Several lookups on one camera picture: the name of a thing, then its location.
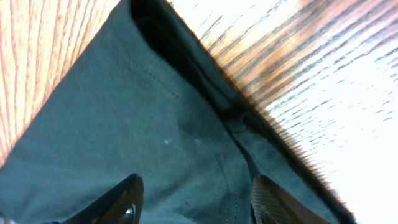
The black t-shirt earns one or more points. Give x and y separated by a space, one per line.
145 110

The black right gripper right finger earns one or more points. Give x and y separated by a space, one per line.
271 204

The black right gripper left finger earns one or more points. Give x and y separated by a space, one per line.
120 203

